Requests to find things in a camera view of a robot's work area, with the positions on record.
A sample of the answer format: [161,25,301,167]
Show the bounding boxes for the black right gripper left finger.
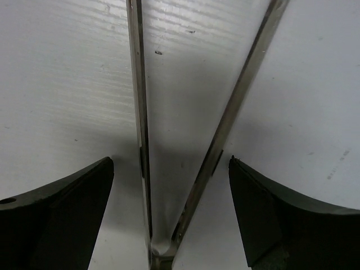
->
[1,157,114,269]

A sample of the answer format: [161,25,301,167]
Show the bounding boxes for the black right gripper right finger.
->
[228,158,359,269]

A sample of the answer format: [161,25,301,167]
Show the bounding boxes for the metal food tongs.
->
[126,1,288,269]

